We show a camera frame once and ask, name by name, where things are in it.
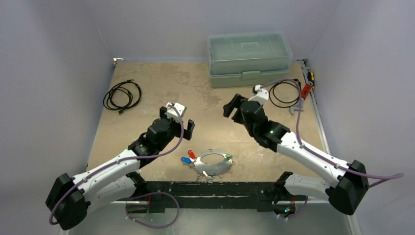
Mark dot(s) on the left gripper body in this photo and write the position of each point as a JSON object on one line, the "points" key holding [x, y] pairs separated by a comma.
{"points": [[176, 126]]}

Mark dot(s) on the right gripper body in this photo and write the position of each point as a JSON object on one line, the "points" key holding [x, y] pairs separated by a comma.
{"points": [[238, 109]]}

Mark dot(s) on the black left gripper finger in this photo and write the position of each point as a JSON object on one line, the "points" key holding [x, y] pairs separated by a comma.
{"points": [[162, 113], [189, 130]]}

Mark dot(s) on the key with green tag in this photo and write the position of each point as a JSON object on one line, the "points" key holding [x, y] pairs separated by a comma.
{"points": [[228, 157]]}

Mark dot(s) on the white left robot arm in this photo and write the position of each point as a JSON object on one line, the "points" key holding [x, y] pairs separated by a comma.
{"points": [[72, 198]]}

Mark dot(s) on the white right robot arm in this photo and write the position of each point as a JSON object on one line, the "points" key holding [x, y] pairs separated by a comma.
{"points": [[339, 182]]}

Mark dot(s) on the green plastic toolbox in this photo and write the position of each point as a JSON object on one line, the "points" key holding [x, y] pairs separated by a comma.
{"points": [[247, 59]]}

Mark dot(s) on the yellow black tool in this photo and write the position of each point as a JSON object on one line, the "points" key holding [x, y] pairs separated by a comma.
{"points": [[308, 75]]}

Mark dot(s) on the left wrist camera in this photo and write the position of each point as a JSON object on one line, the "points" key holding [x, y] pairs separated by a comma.
{"points": [[176, 111]]}

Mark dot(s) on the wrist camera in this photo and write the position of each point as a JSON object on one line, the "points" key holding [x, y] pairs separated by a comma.
{"points": [[260, 95], [176, 111]]}

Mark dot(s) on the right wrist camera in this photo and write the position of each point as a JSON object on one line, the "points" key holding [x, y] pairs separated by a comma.
{"points": [[260, 95]]}

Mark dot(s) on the red handled adjustable wrench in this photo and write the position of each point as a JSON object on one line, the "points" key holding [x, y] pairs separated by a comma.
{"points": [[304, 93]]}

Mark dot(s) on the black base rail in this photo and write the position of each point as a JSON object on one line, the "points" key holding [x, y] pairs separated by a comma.
{"points": [[259, 196]]}

